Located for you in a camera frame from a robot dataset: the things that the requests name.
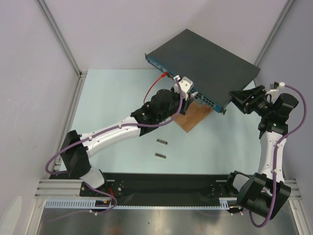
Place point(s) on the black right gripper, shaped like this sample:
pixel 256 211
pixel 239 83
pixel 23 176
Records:
pixel 248 102

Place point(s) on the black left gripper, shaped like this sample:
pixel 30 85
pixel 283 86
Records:
pixel 185 104

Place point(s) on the silver transceiver plug module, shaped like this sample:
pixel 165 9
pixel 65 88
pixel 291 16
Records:
pixel 160 156

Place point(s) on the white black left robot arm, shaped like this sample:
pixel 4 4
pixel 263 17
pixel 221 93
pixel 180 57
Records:
pixel 77 149

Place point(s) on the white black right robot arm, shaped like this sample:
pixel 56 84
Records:
pixel 264 192

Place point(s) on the wooden base board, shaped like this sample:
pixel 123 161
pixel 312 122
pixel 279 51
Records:
pixel 195 113

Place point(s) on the silver transceiver module on table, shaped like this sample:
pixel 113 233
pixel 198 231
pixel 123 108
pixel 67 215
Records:
pixel 162 141

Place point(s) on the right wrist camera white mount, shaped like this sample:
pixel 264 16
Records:
pixel 274 88

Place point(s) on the blue black network switch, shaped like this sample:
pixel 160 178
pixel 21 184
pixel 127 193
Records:
pixel 214 70

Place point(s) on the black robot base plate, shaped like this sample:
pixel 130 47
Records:
pixel 177 189

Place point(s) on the grey slotted cable duct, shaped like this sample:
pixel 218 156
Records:
pixel 102 204

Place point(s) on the aluminium frame post right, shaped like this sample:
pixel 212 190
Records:
pixel 278 23

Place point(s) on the aluminium frame post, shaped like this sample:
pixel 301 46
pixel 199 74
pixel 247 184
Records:
pixel 48 16
pixel 278 23

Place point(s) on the aluminium frame post left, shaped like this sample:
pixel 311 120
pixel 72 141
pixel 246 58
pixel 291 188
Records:
pixel 48 16

